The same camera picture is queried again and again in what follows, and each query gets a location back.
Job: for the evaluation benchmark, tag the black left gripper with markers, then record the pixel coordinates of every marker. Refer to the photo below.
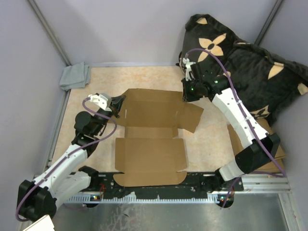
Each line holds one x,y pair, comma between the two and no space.
116,105

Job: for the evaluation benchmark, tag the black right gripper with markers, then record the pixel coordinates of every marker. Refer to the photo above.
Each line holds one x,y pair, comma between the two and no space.
186,96

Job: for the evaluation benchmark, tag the brown cardboard box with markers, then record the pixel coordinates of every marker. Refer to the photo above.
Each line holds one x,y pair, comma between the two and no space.
150,152

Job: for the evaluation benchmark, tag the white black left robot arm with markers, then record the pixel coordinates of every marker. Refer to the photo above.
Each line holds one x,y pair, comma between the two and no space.
46,193

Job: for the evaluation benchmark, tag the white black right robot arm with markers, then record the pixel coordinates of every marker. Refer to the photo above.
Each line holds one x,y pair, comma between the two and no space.
259,147

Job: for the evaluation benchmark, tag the grey folded cloth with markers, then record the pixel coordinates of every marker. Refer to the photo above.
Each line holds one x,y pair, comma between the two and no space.
75,76

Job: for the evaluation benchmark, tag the black flower pattern cushion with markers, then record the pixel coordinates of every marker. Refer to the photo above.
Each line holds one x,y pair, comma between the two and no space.
264,81

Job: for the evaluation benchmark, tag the white board corner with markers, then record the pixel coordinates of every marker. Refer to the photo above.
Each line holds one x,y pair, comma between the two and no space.
43,224

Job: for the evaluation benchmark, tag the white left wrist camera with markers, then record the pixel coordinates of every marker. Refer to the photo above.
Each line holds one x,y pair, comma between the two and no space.
102,100

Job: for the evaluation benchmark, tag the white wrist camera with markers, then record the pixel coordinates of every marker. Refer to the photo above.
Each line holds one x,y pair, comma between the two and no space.
186,64
102,100

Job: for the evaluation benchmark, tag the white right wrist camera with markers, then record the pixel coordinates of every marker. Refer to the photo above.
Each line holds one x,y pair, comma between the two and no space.
186,64

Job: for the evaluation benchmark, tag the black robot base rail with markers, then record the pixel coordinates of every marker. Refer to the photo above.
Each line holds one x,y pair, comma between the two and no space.
197,188

